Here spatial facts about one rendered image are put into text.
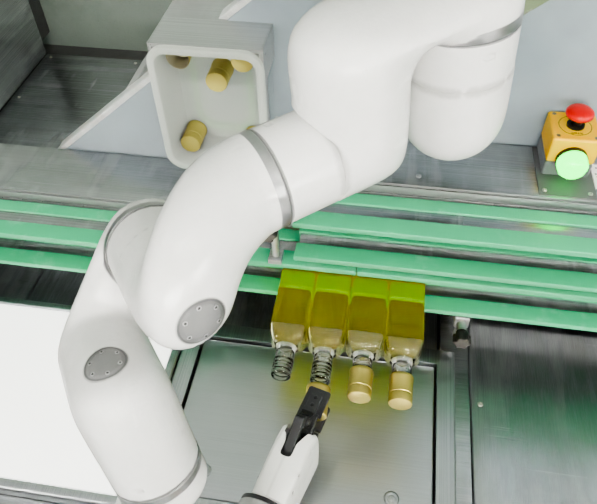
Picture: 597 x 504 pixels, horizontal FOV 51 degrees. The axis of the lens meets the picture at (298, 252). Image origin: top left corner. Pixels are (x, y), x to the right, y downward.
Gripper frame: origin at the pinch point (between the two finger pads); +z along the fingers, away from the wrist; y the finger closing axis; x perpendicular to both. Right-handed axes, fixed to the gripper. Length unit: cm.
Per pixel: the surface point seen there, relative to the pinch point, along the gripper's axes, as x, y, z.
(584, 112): -23, 25, 46
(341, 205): 6.8, 13.6, 26.5
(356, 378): -3.9, 1.9, 5.8
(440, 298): -10.6, -3.1, 28.4
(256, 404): 11.7, -12.4, 3.1
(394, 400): -9.8, 0.9, 5.2
